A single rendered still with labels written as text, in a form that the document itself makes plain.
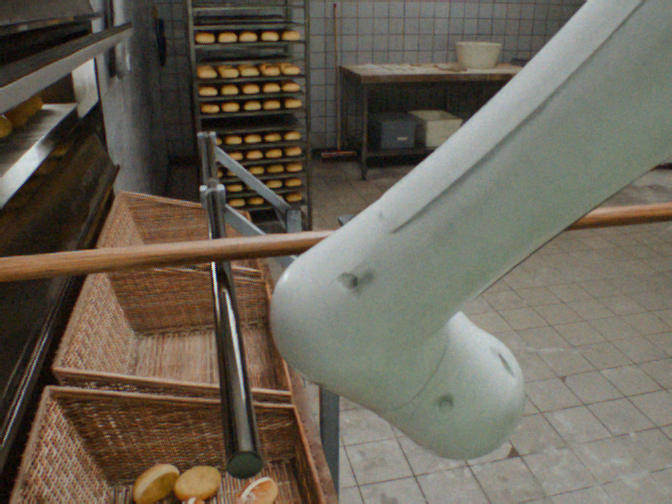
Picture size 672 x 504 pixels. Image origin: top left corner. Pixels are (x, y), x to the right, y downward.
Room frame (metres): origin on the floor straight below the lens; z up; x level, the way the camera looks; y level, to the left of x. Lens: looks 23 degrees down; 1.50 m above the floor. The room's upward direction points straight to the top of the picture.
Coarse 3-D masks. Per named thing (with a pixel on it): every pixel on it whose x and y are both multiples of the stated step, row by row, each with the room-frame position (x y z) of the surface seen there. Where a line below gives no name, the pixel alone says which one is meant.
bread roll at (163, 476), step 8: (160, 464) 0.89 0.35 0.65; (168, 464) 0.90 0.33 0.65; (144, 472) 0.88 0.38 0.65; (152, 472) 0.87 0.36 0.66; (160, 472) 0.87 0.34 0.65; (168, 472) 0.88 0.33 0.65; (176, 472) 0.89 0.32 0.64; (136, 480) 0.86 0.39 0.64; (144, 480) 0.85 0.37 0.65; (152, 480) 0.85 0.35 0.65; (160, 480) 0.86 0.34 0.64; (168, 480) 0.87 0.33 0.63; (176, 480) 0.88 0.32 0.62; (136, 488) 0.84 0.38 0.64; (144, 488) 0.84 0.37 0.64; (152, 488) 0.85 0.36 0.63; (160, 488) 0.86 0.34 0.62; (168, 488) 0.87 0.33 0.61; (136, 496) 0.83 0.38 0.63; (144, 496) 0.83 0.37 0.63; (152, 496) 0.84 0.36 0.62; (160, 496) 0.85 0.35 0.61
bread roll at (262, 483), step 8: (256, 480) 0.86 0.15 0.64; (264, 480) 0.86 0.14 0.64; (272, 480) 0.88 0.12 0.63; (248, 488) 0.84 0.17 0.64; (256, 488) 0.84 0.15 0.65; (264, 488) 0.85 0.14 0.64; (272, 488) 0.86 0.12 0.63; (240, 496) 0.83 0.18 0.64; (248, 496) 0.82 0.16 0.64; (256, 496) 0.83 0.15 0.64; (264, 496) 0.83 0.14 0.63; (272, 496) 0.85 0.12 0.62
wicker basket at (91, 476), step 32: (64, 416) 0.87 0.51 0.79; (96, 416) 0.89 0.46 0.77; (160, 416) 0.92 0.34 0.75; (192, 416) 0.93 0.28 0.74; (256, 416) 0.96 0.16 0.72; (288, 416) 0.98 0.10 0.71; (32, 448) 0.72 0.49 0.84; (64, 448) 0.81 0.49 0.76; (96, 448) 0.88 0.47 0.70; (128, 448) 0.90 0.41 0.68; (160, 448) 0.91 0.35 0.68; (192, 448) 0.93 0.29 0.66; (288, 448) 0.97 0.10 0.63; (32, 480) 0.67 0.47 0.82; (64, 480) 0.75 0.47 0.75; (96, 480) 0.85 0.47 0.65; (128, 480) 0.89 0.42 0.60; (224, 480) 0.92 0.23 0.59; (288, 480) 0.92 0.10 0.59; (320, 480) 0.78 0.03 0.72
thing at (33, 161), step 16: (80, 112) 1.82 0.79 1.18; (96, 112) 1.99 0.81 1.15; (64, 128) 1.58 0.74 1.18; (80, 128) 1.68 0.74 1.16; (48, 144) 1.39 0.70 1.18; (64, 144) 1.46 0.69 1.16; (32, 160) 1.24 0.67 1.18; (48, 160) 1.28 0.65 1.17; (16, 176) 1.12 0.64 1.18; (32, 176) 1.14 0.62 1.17; (0, 192) 1.01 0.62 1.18; (16, 192) 1.02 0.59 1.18; (32, 192) 1.12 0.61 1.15; (0, 208) 0.92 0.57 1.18; (16, 208) 1.00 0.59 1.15; (0, 224) 0.90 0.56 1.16
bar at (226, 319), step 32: (224, 160) 1.53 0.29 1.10; (224, 192) 1.05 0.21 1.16; (224, 224) 0.88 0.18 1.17; (288, 224) 1.55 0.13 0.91; (288, 256) 1.08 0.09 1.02; (224, 288) 0.64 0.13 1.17; (224, 320) 0.56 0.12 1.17; (224, 352) 0.50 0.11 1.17; (224, 384) 0.45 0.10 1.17; (224, 416) 0.41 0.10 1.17; (320, 416) 1.11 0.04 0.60; (224, 448) 0.37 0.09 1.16; (256, 448) 0.37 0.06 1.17
